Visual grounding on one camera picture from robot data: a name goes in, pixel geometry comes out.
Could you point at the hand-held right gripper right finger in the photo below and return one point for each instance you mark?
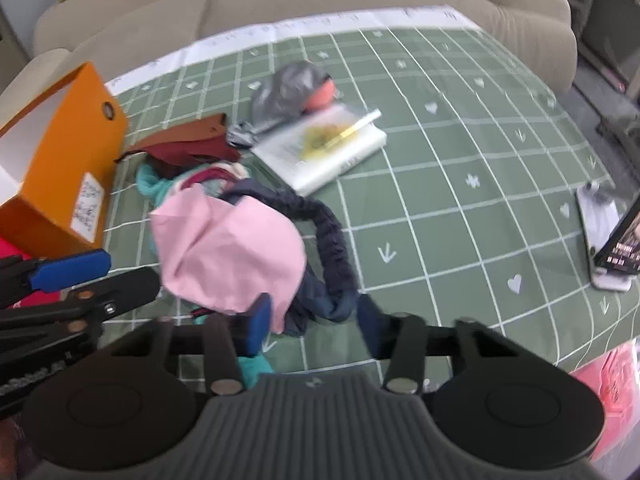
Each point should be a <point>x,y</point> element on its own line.
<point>372,330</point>

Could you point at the brown cloth strip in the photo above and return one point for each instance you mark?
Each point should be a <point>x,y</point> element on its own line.
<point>185,132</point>

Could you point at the patterned pink teal cloth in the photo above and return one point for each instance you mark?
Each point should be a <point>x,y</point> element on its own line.
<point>210,180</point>

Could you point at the black smartphone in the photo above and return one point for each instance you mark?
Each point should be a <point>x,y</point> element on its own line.
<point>622,242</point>

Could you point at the beige sofa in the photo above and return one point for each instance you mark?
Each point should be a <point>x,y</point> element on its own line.
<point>300,0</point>

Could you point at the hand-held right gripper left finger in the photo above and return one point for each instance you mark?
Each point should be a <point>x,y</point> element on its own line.
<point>260,319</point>

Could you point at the clear plastic packet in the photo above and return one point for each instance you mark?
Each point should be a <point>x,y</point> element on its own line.
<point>320,155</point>

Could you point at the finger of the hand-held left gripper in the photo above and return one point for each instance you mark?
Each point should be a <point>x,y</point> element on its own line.
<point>70,270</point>
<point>125,290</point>

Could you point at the pink plastic bag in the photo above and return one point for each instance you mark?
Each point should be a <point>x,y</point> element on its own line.
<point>615,385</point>

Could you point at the red object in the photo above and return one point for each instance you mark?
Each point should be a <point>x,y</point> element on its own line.
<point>10,249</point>

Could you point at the green grid tablecloth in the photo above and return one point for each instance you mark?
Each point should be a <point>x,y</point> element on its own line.
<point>450,185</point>

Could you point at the orange cardboard box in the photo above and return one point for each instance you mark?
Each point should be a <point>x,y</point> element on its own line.
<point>65,160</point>

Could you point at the grey satin cloth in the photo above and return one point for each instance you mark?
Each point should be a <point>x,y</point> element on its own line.
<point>285,90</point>

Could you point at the maroon cloth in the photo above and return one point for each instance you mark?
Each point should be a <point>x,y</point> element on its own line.
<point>200,155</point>

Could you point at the pink makeup sponge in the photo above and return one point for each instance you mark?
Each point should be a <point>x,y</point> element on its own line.
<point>322,95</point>

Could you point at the navy ruffled headband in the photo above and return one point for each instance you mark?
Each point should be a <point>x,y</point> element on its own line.
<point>330,230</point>

